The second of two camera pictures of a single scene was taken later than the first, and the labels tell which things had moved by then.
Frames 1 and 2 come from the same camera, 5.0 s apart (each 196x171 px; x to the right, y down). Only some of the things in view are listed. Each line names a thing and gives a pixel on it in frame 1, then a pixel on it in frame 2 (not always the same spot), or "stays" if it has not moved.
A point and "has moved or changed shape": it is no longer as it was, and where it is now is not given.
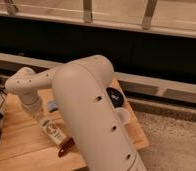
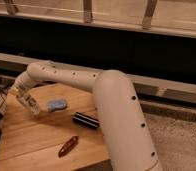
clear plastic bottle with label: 53,125 has moved or changed shape
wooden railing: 179,17 stays
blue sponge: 51,105 stays
